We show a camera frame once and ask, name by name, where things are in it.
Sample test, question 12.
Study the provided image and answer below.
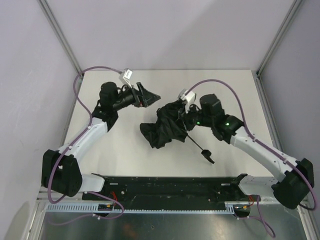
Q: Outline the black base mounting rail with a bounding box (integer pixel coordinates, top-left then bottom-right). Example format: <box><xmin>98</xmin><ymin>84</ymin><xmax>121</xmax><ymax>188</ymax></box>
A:
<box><xmin>82</xmin><ymin>174</ymin><xmax>256</xmax><ymax>210</ymax></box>

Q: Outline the aluminium frame post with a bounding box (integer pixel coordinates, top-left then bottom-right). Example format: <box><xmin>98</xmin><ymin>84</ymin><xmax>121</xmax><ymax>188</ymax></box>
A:
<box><xmin>37</xmin><ymin>0</ymin><xmax>82</xmax><ymax>74</ymax></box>
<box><xmin>256</xmin><ymin>0</ymin><xmax>305</xmax><ymax>76</ymax></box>

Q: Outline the right aluminium frame post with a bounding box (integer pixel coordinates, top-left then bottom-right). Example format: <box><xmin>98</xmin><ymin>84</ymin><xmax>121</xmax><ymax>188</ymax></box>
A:
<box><xmin>256</xmin><ymin>0</ymin><xmax>305</xmax><ymax>76</ymax></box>

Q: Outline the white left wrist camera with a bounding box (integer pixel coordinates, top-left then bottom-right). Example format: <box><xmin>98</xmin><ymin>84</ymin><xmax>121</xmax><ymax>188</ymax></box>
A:
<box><xmin>119</xmin><ymin>68</ymin><xmax>133</xmax><ymax>89</ymax></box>

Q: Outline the left aluminium frame post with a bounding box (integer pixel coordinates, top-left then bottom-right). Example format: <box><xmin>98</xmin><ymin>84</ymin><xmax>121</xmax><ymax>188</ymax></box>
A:
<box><xmin>37</xmin><ymin>0</ymin><xmax>82</xmax><ymax>74</ymax></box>

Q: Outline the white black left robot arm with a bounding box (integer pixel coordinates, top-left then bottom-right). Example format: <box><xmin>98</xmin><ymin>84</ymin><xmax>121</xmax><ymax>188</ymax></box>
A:
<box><xmin>41</xmin><ymin>82</ymin><xmax>161</xmax><ymax>197</ymax></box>

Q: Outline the aluminium frame side rail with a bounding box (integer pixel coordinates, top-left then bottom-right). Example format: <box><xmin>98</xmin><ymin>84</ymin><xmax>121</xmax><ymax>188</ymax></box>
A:
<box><xmin>252</xmin><ymin>71</ymin><xmax>320</xmax><ymax>240</ymax></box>

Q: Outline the black folding umbrella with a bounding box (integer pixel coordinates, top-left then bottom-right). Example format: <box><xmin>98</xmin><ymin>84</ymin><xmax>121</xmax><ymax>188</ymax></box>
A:
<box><xmin>139</xmin><ymin>100</ymin><xmax>211</xmax><ymax>149</ymax></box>

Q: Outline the grey slotted cable duct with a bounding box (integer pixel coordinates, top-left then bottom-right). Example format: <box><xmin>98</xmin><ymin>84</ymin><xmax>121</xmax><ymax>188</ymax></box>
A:
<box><xmin>45</xmin><ymin>202</ymin><xmax>249</xmax><ymax>214</ymax></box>

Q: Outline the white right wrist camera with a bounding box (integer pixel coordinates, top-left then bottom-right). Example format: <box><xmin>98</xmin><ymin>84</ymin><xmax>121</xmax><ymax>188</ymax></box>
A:
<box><xmin>178</xmin><ymin>89</ymin><xmax>197</xmax><ymax>113</ymax></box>

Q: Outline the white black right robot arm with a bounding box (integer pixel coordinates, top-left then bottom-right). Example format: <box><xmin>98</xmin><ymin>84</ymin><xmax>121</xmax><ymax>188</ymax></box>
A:
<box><xmin>178</xmin><ymin>90</ymin><xmax>314</xmax><ymax>210</ymax></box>

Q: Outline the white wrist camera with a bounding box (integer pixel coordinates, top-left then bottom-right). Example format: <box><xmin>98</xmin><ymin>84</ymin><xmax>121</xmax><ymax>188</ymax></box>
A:
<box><xmin>119</xmin><ymin>68</ymin><xmax>133</xmax><ymax>89</ymax></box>
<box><xmin>178</xmin><ymin>89</ymin><xmax>197</xmax><ymax>113</ymax></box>

